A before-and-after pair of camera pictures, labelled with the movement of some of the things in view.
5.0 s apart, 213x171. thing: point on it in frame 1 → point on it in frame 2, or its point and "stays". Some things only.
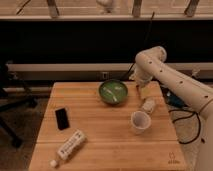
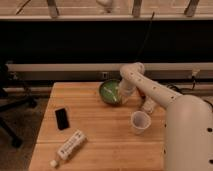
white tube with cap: (72, 144) stays
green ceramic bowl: (113, 92) stays
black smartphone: (62, 119) stays
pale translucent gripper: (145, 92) → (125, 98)
